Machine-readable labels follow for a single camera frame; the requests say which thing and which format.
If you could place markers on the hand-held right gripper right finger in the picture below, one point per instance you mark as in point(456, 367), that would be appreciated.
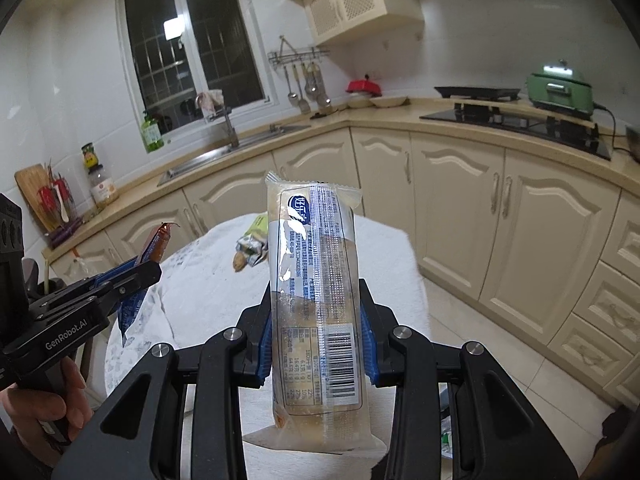
point(369, 355)

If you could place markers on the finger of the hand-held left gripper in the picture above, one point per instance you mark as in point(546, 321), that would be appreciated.
point(120, 272)
point(135, 280)

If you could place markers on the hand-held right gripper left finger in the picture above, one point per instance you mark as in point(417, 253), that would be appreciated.
point(265, 355)

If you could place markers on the brown snack wrapper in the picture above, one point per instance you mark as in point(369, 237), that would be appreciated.
point(155, 245)

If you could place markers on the long clear bread wrapper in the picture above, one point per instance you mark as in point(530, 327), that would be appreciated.
point(315, 285)

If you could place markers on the person's left hand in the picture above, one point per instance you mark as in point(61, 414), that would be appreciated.
point(30, 410)

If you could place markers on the white jar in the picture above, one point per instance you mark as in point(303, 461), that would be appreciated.
point(104, 187)

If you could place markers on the white spoon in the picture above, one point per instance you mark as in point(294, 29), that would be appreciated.
point(62, 205)

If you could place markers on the olive snack wrapper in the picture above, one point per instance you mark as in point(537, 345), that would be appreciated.
point(250, 255)

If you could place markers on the yellow label jar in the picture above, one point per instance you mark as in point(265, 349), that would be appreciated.
point(90, 157)

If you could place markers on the wooden cutting board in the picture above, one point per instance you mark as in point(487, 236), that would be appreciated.
point(27, 185)

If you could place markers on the green packet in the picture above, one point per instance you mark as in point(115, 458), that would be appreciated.
point(259, 225)

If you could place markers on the green dish soap bottle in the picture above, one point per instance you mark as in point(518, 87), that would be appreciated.
point(151, 135)

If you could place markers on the steel sink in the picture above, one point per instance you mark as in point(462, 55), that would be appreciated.
point(220, 157)

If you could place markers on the steel faucet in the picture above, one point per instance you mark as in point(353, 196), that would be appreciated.
point(231, 130)

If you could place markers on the dish cloth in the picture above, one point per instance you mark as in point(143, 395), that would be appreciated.
point(207, 102)

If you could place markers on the cream base cabinets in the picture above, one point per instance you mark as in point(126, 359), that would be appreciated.
point(540, 220)

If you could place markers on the steel ladle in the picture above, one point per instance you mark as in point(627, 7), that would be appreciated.
point(291, 94)

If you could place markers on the steel spatula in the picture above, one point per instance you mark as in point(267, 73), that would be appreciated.
point(304, 105)

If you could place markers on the white bowl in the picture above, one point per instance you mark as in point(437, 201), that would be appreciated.
point(360, 101)

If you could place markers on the window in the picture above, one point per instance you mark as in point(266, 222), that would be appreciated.
point(220, 35)

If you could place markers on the steel skimmer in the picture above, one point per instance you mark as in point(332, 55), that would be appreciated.
point(311, 85)

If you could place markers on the red pot lid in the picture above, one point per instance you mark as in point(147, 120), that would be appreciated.
point(365, 85)

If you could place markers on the black gas stove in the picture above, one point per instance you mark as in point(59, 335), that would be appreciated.
point(525, 122)

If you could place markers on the black griddle tray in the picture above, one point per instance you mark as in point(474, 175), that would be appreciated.
point(475, 92)

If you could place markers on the green electric cooker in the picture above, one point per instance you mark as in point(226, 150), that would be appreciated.
point(557, 92)

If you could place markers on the metal frying pan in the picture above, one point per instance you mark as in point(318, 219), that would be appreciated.
point(634, 142)

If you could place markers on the wall utensil rack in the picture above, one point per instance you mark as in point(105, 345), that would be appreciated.
point(300, 54)

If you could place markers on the cream wall cabinet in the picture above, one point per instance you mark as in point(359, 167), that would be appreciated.
point(360, 5)

